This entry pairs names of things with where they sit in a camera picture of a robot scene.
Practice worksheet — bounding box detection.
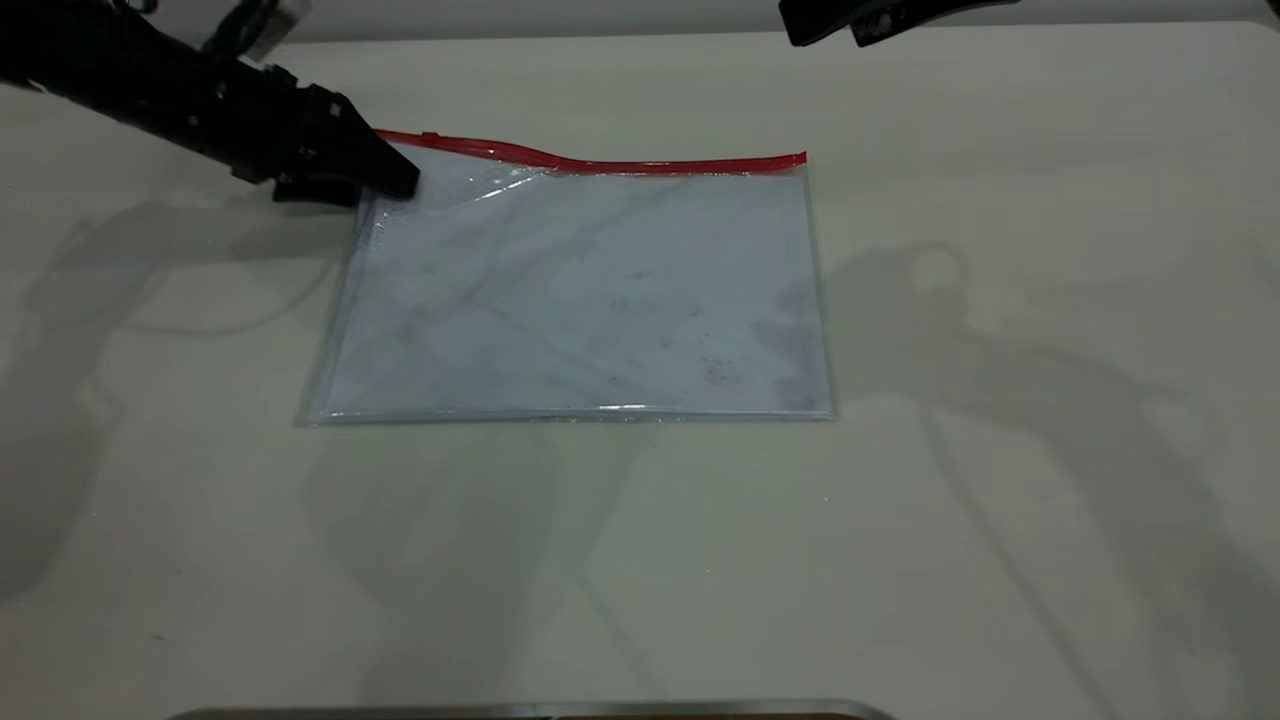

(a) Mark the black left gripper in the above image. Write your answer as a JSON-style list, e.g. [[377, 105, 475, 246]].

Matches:
[[200, 63, 420, 208]]

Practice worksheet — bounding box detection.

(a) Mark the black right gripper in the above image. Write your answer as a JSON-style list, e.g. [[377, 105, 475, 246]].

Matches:
[[780, 0, 1021, 48]]

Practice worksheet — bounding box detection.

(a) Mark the clear zip bag red zipper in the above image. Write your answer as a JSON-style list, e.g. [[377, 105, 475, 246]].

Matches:
[[300, 128, 836, 426]]

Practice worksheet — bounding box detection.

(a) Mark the grey metal strip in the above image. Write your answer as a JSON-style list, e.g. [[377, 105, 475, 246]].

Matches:
[[165, 698, 896, 720]]

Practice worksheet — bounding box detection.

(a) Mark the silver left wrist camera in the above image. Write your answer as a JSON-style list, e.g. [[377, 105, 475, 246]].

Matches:
[[205, 0, 311, 61]]

